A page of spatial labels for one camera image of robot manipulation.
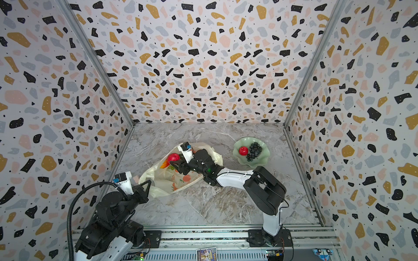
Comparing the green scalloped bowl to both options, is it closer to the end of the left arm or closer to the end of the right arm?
the end of the right arm

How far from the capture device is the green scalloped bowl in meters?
1.01

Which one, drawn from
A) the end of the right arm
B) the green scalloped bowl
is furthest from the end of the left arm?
the green scalloped bowl
